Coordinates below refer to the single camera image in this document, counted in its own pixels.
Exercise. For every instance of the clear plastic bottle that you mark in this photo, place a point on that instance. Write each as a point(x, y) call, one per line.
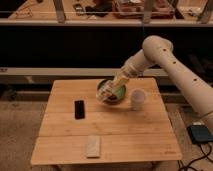
point(107, 92)

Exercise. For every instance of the black smartphone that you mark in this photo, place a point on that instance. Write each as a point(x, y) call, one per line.
point(79, 109)

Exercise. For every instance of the wooden table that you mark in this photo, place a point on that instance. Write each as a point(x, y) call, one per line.
point(126, 135)

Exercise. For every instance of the green ceramic bowl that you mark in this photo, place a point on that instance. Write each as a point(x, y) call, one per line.
point(121, 93)

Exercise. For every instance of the beige rectangular block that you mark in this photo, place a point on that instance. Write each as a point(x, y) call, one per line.
point(93, 146)

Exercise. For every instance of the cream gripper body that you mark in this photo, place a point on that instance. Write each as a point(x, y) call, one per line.
point(119, 81)

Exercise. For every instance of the translucent plastic cup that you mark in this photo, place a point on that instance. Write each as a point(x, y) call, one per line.
point(137, 99)

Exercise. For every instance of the dark box on floor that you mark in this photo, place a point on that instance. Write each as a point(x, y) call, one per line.
point(199, 134)

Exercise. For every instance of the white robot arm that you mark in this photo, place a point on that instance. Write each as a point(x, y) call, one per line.
point(157, 50)

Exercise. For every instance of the background workbench shelf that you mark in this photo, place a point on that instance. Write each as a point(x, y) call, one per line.
point(107, 12)

